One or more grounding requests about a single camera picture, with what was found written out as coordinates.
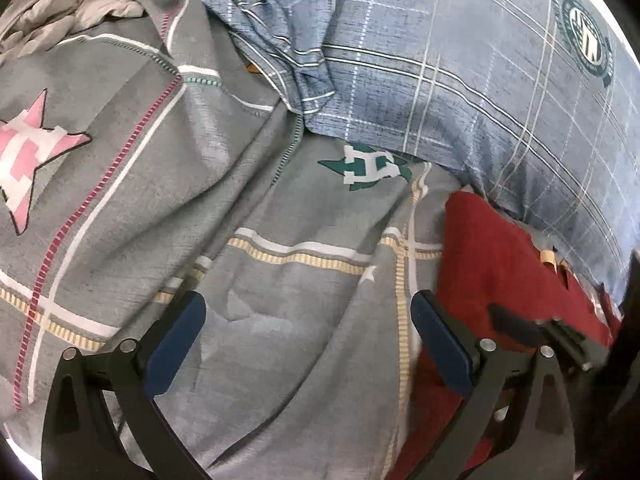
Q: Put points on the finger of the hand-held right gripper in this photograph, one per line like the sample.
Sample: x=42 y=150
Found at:
x=515 y=325

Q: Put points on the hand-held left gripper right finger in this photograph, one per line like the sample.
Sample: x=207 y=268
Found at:
x=442 y=347

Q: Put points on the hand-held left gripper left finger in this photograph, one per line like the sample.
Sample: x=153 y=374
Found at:
x=176 y=340

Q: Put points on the red garment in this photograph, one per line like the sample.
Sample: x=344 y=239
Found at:
x=500 y=270

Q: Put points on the grey star print bed sheet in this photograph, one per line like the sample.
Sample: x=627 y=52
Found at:
x=250 y=260

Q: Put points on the blue plaid pillow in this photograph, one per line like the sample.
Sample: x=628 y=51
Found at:
x=450 y=75

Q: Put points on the light grey crumpled cloth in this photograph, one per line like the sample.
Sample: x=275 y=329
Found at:
x=45 y=15

